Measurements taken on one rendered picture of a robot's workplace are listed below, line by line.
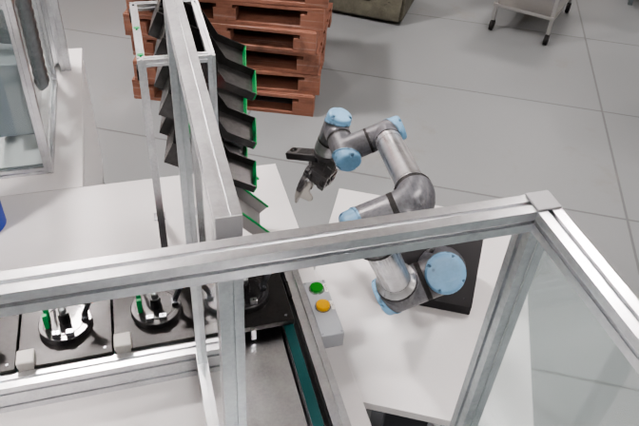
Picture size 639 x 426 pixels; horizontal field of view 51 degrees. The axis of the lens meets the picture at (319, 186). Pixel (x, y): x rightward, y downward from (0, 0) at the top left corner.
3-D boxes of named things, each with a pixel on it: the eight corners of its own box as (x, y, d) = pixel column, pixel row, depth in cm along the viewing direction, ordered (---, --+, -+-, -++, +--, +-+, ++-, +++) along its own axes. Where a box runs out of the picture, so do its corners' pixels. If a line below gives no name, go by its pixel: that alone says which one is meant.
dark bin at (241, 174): (253, 166, 209) (262, 148, 205) (254, 193, 199) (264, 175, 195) (167, 136, 199) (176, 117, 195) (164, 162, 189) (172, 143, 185)
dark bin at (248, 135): (252, 124, 199) (262, 105, 195) (253, 149, 189) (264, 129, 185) (162, 89, 189) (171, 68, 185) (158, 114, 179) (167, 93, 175)
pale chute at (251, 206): (259, 213, 222) (268, 205, 220) (260, 240, 212) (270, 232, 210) (195, 166, 207) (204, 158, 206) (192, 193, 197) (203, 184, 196)
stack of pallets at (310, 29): (330, 55, 518) (338, -64, 460) (319, 117, 449) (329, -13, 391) (166, 40, 522) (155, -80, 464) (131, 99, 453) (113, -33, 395)
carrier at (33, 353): (110, 291, 197) (104, 261, 189) (113, 357, 179) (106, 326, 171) (23, 304, 191) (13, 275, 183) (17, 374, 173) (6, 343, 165)
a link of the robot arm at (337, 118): (332, 123, 190) (324, 104, 195) (321, 150, 197) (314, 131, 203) (357, 124, 193) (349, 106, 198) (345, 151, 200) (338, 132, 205)
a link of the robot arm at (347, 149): (370, 145, 184) (358, 119, 191) (332, 161, 185) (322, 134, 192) (377, 163, 190) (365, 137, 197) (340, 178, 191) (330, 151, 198)
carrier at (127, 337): (194, 278, 203) (191, 248, 195) (204, 339, 185) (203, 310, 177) (111, 290, 197) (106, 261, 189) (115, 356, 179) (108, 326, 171)
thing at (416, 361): (522, 226, 248) (524, 221, 246) (532, 445, 179) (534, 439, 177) (338, 193, 257) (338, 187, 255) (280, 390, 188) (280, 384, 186)
